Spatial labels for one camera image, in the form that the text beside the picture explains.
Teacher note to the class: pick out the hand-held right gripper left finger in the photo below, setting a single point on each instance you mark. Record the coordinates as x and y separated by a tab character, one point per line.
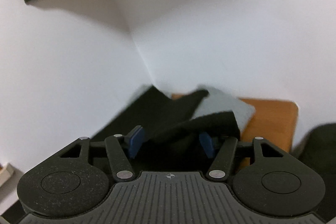
136	141

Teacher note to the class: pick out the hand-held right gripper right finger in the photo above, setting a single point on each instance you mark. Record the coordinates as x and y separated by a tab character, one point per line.
207	144

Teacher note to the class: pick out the black garment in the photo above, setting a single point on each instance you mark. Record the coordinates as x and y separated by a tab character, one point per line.
162	119

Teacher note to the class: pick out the grey printed t-shirt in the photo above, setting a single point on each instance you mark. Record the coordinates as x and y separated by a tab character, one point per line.
225	103

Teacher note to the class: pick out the dark cloth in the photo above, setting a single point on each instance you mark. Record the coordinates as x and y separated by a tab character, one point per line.
320	145

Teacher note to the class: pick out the cream window sill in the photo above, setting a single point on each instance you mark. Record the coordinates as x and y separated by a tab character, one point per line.
5	174

